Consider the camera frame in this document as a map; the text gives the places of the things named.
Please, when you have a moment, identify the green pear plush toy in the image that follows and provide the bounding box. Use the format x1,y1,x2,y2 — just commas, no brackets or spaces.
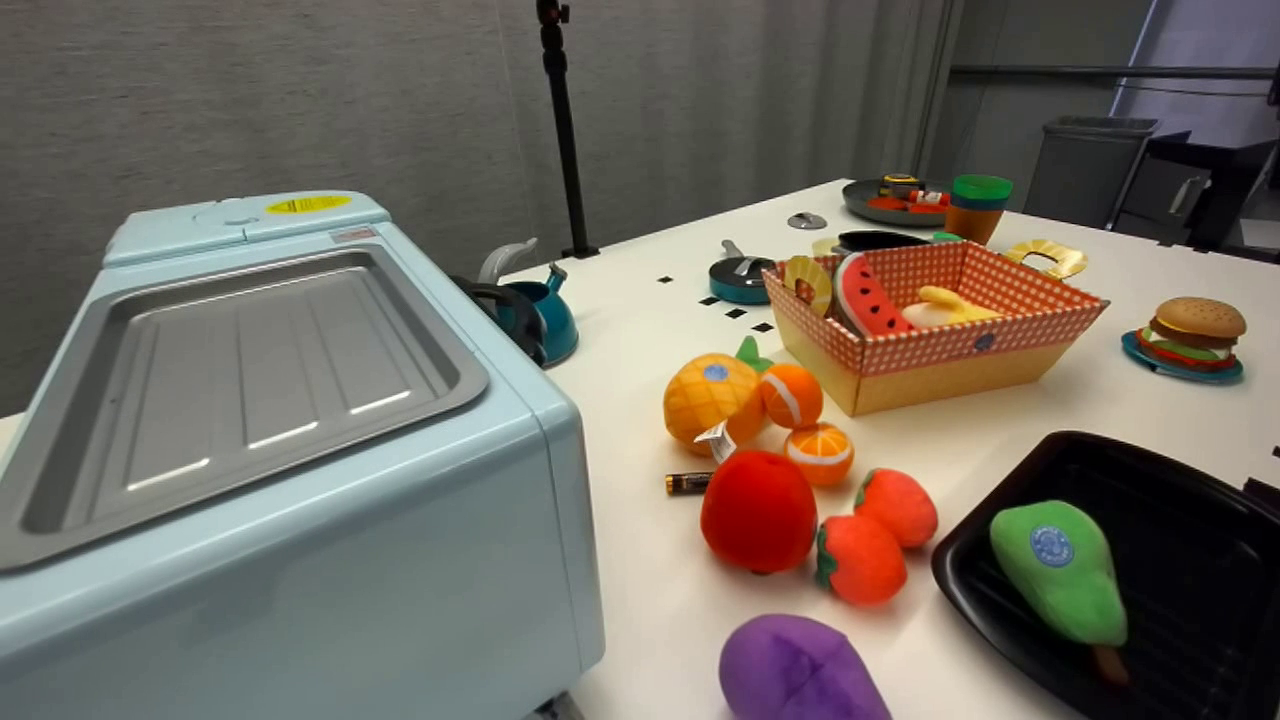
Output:
990,499,1132,686

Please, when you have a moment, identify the black stand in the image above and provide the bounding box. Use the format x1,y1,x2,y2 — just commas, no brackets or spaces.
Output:
536,0,600,260

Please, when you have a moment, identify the grey metal baking tray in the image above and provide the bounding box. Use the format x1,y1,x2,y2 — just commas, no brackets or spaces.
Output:
0,244,491,573

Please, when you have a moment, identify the grey trash bin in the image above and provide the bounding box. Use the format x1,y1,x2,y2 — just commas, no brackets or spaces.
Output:
1023,116,1161,229

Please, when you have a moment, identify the black plastic tray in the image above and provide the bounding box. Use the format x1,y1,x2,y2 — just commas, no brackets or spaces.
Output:
931,431,1280,720

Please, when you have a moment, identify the dark grey toy pan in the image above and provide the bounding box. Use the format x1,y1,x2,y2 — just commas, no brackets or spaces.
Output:
842,179,951,228

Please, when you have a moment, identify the purple eggplant plush toy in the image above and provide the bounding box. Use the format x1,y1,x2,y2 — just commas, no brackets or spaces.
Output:
718,614,893,720

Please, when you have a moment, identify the banana plush toy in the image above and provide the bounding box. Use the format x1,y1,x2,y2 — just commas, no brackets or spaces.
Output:
902,286,1004,329

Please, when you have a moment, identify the black desk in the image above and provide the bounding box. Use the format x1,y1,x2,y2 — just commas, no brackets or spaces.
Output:
1113,130,1280,263

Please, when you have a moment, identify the heap of toy food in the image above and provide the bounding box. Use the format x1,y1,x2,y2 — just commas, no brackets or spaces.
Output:
866,174,951,214

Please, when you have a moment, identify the toy hamburger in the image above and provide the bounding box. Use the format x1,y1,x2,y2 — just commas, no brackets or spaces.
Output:
1135,297,1248,372

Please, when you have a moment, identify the pineapple slice plush toy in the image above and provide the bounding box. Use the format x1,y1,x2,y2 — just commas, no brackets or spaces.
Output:
783,255,834,318

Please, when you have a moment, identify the stack of coloured toy cups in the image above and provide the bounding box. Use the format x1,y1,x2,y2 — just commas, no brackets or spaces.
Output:
944,174,1014,246

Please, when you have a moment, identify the red apple plush toy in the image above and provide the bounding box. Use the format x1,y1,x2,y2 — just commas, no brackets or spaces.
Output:
700,450,819,575

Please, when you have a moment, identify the black toy frying pan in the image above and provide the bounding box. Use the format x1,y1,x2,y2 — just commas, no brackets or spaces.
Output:
832,230,933,256

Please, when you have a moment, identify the teal toy plate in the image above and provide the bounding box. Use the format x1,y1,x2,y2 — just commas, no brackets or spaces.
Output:
1121,331,1245,385

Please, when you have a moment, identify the yellow pineapple ring toy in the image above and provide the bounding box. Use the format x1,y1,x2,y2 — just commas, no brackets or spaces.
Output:
1002,239,1089,280

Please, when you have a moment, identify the watermelon slice plush toy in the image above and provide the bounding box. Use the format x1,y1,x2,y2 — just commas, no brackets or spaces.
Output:
832,252,915,339

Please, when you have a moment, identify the orange checkered cardboard box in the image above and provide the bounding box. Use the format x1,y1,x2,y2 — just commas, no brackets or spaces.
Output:
763,240,1110,417

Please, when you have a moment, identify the light blue toy oven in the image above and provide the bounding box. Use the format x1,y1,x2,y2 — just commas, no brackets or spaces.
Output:
0,190,607,720

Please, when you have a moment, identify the teal toy pot with lid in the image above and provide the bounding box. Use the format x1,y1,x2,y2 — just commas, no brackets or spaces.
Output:
709,239,777,306

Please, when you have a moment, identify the teal toy kettle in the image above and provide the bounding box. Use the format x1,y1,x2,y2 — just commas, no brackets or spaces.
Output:
452,238,580,369

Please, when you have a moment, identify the orange strawberry plush toy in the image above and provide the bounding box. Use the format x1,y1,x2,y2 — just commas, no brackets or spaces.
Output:
815,515,909,607
854,468,939,549

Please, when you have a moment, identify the half orange plush toy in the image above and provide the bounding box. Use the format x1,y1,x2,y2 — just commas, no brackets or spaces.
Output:
783,422,856,488

